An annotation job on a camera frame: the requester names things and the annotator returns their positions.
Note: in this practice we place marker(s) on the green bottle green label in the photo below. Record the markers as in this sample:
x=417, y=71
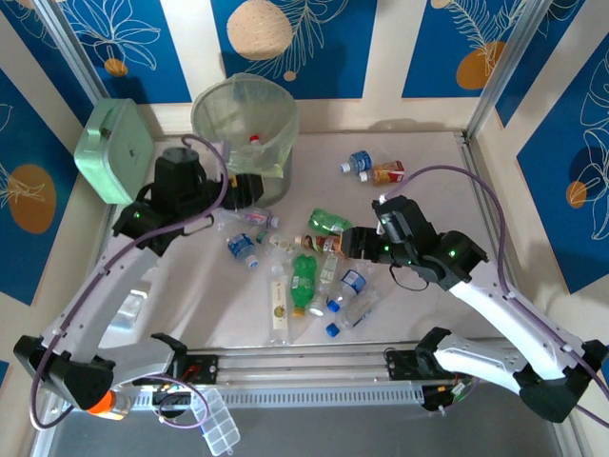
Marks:
x=330, y=221

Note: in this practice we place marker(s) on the blue label blue cap bottle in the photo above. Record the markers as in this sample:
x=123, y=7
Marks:
x=352, y=282

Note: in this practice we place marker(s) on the orange red label bottle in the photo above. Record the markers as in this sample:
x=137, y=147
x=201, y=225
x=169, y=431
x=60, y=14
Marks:
x=387, y=172

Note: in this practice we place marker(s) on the green bottle yellow cap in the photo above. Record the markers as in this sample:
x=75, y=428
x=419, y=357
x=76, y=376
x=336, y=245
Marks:
x=303, y=283

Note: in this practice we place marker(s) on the clear bottle blue cap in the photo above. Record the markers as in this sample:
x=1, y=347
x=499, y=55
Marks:
x=357, y=311

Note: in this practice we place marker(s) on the small blue label bottle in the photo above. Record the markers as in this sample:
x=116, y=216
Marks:
x=360, y=161

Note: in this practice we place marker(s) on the tall clear beige label bottle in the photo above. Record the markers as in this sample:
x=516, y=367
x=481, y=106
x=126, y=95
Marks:
x=279, y=304

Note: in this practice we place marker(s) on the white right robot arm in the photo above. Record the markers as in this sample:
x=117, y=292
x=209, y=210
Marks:
x=490, y=314

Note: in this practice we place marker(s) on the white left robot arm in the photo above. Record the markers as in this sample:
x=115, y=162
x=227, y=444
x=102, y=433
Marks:
x=114, y=281

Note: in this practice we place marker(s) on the green plastic bin liner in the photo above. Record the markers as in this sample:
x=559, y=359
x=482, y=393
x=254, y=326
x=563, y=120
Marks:
x=247, y=105

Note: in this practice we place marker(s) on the clear bottle purple label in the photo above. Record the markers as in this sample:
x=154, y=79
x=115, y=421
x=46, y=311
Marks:
x=257, y=218

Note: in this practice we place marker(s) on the mint green carry case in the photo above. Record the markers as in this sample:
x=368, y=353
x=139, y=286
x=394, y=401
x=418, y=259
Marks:
x=109, y=152

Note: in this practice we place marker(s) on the shiny clear plastic container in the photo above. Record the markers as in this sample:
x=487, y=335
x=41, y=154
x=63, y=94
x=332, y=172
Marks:
x=127, y=311

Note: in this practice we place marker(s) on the clear plastic organizer box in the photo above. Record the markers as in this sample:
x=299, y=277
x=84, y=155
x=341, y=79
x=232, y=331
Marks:
x=221, y=428

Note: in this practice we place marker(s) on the orange cap jar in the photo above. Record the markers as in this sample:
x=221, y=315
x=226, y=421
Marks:
x=102, y=404

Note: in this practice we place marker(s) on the aluminium table side rail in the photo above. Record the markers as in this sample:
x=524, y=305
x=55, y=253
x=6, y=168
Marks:
x=468, y=152

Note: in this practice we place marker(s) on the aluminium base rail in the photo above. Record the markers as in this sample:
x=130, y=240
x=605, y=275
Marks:
x=304, y=364

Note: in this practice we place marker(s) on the aluminium frame post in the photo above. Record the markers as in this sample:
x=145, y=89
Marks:
x=510, y=71
x=72, y=47

